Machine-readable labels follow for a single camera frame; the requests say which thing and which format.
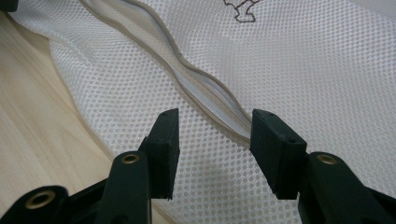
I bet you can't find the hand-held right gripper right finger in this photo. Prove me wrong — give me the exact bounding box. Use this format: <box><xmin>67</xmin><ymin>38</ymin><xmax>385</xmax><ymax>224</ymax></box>
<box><xmin>249</xmin><ymin>108</ymin><xmax>396</xmax><ymax>224</ymax></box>

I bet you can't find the white cloth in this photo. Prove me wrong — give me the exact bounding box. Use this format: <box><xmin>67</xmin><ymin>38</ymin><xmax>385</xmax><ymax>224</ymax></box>
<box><xmin>8</xmin><ymin>0</ymin><xmax>396</xmax><ymax>224</ymax></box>

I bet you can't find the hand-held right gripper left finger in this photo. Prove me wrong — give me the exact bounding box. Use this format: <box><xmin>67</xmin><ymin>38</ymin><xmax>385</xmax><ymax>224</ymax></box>
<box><xmin>94</xmin><ymin>108</ymin><xmax>181</xmax><ymax>224</ymax></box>

